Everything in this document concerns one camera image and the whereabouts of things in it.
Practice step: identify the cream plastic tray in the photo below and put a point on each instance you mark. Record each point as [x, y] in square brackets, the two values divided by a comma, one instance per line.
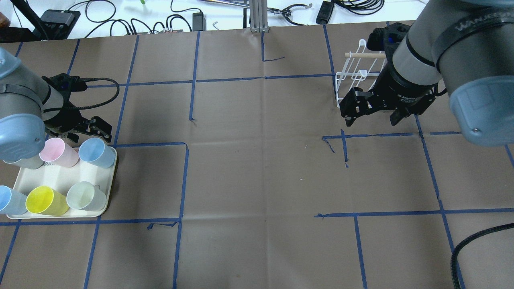
[62, 179]

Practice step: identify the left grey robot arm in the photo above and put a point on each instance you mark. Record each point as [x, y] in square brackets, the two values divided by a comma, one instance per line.
[32, 107]

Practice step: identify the black power adapter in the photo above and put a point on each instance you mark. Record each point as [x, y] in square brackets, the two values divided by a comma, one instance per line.
[199, 22]

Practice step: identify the pale green plastic cup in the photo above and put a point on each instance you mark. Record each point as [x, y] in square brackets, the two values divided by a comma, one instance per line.
[86, 196]

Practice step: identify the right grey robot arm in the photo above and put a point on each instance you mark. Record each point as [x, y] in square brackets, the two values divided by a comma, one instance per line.
[467, 44]

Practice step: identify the yellow plastic cup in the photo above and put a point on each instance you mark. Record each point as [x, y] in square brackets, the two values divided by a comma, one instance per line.
[44, 200]

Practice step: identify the black device box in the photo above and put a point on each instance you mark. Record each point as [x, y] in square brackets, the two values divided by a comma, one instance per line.
[58, 24]

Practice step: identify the black power brick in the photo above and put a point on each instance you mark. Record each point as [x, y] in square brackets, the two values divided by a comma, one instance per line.
[325, 12]

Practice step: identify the grey plastic cup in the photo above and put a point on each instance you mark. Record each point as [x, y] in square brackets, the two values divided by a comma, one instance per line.
[34, 162]

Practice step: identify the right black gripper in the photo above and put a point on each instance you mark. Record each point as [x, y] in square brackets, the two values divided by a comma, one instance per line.
[405, 92]

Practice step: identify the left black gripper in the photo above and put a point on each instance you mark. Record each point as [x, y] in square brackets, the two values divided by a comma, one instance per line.
[64, 121]

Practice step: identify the aluminium frame post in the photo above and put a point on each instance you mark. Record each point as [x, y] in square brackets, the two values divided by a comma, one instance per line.
[258, 16]

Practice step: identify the light blue plastic cup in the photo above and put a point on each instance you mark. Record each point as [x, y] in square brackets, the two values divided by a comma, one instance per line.
[96, 152]

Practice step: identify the white wire cup rack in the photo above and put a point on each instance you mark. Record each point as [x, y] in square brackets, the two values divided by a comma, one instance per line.
[361, 65]

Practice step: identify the pink plastic cup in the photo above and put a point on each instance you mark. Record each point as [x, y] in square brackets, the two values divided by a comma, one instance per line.
[59, 153]

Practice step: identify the metal claw tool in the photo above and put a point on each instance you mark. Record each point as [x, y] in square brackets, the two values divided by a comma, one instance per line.
[287, 12]

